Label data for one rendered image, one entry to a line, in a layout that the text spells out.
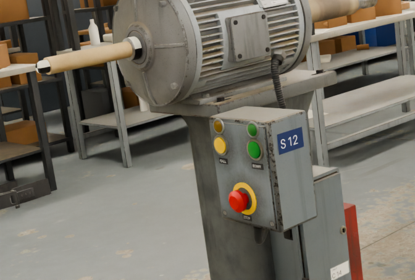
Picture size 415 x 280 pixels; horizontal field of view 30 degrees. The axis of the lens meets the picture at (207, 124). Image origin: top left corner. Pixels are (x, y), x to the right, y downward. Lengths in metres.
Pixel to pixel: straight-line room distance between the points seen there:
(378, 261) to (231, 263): 1.90
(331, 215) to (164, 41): 0.52
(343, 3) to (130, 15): 0.59
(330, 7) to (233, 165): 0.64
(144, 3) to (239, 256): 0.60
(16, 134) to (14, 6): 1.06
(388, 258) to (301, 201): 2.28
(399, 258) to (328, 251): 1.96
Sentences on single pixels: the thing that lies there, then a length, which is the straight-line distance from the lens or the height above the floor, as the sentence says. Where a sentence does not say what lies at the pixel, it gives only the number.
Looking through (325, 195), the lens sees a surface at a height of 0.89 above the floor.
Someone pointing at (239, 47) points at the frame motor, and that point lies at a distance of 1.54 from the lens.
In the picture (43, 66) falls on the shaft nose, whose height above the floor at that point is 1.25.
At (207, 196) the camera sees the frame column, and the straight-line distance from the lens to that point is 1.77.
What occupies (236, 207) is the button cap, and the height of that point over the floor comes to 0.97.
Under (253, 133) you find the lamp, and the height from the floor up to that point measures 1.10.
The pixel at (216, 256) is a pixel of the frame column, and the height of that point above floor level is 0.74.
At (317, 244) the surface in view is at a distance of 1.66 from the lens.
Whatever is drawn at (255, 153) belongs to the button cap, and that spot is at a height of 1.06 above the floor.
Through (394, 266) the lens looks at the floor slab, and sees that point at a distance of 3.56.
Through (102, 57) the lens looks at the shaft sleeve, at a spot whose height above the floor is 1.25.
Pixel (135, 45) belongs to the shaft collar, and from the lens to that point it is 1.53.
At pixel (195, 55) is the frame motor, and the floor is 1.22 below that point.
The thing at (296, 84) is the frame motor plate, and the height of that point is 1.11.
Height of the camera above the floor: 1.39
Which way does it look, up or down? 11 degrees down
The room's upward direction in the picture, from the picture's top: 8 degrees counter-clockwise
